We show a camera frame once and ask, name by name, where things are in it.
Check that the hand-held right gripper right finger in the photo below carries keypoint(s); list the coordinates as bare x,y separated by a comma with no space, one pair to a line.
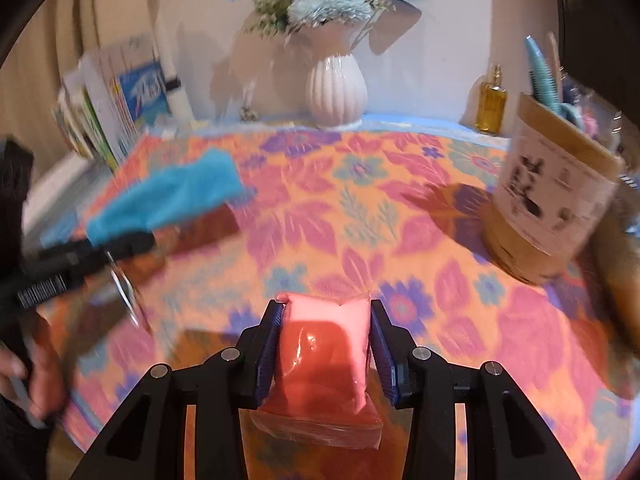
382,355

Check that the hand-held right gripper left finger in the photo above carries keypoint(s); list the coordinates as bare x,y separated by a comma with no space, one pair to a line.
270,355

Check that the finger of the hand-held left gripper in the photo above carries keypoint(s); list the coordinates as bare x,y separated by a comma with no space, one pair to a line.
130,246

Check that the pink packet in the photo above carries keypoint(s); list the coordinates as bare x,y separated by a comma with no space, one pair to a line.
320,350

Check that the teal cloth face mask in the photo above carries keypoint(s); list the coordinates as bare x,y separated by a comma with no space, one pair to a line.
165,195

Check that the person's left forearm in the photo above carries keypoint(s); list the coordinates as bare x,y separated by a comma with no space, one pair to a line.
15,445

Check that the person's left hand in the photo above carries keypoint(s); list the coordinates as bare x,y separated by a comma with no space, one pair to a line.
45,370

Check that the white paper sachet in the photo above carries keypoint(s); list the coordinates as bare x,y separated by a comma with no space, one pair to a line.
172,125

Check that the floral orange tablecloth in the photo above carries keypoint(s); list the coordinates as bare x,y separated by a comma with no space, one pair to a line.
350,210

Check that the row of books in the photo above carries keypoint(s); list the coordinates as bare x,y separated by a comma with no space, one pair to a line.
140,90

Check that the small striped trinket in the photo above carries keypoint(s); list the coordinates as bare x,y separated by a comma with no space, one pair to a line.
248,113

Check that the white desk lamp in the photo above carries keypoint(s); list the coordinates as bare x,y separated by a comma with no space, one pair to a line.
162,35

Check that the round wooden container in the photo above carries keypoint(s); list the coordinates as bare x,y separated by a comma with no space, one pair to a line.
545,200

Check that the light blue table mat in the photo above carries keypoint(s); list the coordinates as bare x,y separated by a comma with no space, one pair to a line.
410,124

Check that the white ribbed vase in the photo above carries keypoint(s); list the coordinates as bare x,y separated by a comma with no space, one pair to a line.
335,90

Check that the yellow glass bottle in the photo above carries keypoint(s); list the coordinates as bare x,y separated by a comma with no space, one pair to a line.
490,102

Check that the artificial flower bouquet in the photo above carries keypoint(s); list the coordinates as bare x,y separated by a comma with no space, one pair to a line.
320,0

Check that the teal comb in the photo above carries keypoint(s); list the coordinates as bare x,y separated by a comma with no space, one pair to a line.
542,75

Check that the wooden stick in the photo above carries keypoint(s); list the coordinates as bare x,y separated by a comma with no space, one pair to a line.
554,60

